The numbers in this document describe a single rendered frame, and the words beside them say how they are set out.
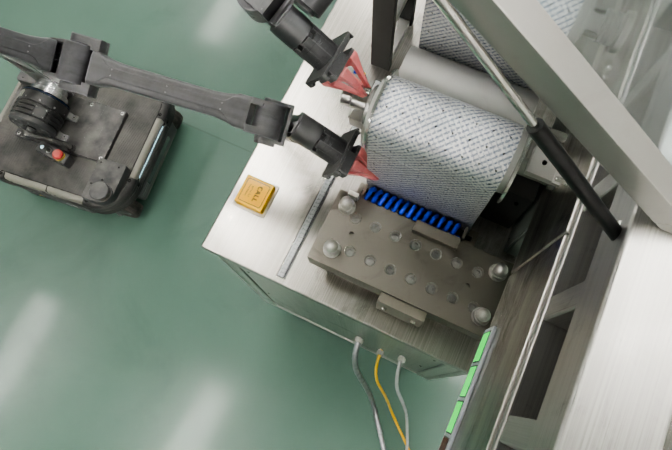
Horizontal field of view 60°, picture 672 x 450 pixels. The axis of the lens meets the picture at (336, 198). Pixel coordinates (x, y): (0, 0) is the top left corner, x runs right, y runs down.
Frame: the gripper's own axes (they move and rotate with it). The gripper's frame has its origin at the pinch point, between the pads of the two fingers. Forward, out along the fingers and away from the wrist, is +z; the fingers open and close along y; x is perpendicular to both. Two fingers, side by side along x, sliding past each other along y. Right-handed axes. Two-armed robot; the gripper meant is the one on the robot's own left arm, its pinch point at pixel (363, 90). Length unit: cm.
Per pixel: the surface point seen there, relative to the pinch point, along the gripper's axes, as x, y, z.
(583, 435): 54, 44, 10
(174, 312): -135, 45, 33
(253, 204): -37.8, 19.0, 5.7
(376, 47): -25.1, -26.3, 8.1
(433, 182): 4.6, 7.7, 18.9
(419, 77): 3.3, -7.8, 7.1
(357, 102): -6.0, -0.7, 2.6
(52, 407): -150, 93, 17
